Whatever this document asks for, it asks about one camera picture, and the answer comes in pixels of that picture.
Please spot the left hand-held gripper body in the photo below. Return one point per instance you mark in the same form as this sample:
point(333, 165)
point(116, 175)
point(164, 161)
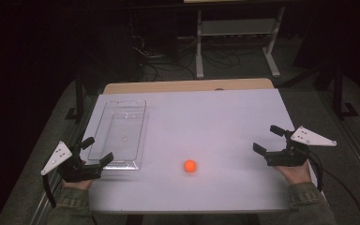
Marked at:
point(75, 168)

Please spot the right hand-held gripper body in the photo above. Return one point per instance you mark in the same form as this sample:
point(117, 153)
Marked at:
point(293, 153)

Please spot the clear plastic tray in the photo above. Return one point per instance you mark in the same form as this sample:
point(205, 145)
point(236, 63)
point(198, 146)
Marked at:
point(120, 134)

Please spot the orange ball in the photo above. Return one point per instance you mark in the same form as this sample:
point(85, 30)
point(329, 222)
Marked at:
point(190, 166)

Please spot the person's left hand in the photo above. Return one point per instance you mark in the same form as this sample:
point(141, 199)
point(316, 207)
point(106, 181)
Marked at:
point(78, 184)

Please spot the person's right hand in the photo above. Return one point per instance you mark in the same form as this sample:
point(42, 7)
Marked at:
point(294, 173)

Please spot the black metal stand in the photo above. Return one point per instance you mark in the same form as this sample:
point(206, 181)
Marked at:
point(340, 93)
point(76, 100)

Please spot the wooden table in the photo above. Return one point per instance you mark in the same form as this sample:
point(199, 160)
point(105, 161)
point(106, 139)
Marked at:
point(187, 85)

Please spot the white metal stand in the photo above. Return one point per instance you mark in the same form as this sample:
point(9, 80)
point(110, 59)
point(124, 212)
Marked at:
point(237, 40)

